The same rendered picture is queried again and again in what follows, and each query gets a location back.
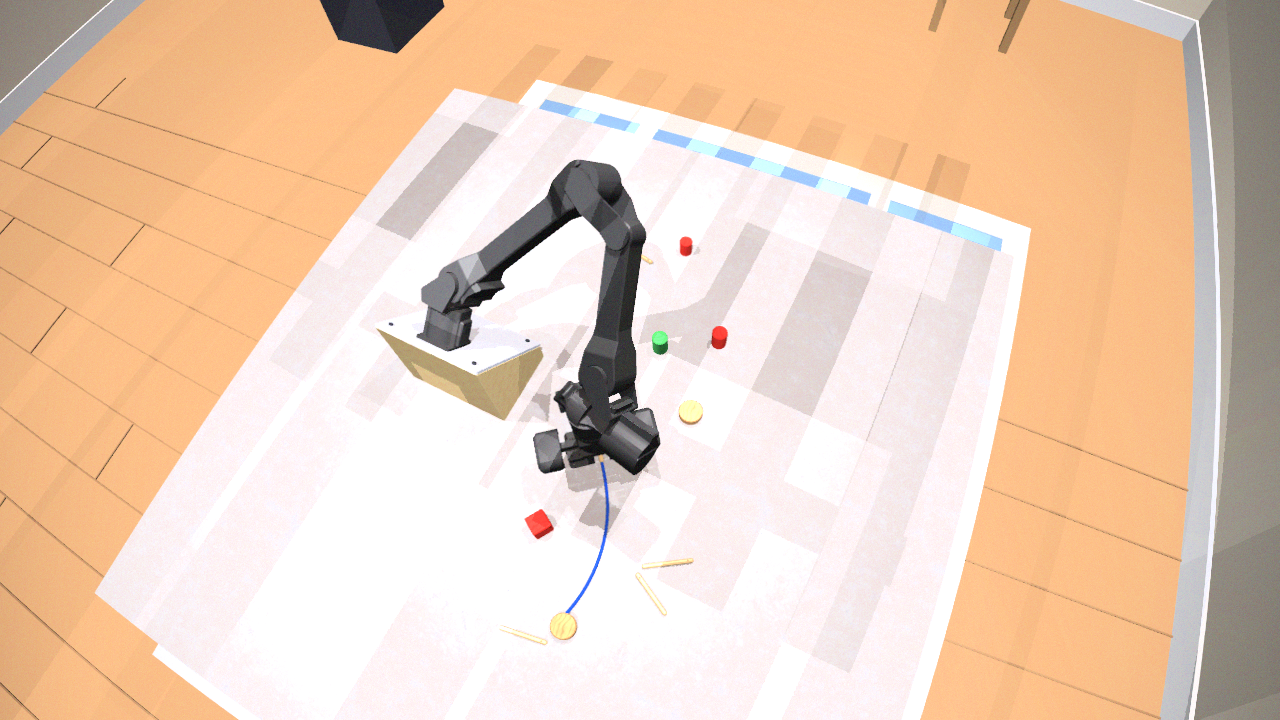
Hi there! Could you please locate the blue string with wooden stick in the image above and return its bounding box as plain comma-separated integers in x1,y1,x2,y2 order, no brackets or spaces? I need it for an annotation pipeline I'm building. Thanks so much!
567,454,609,612

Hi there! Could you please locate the red cube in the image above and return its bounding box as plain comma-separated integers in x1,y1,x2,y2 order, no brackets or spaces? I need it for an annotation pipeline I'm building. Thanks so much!
524,509,554,539

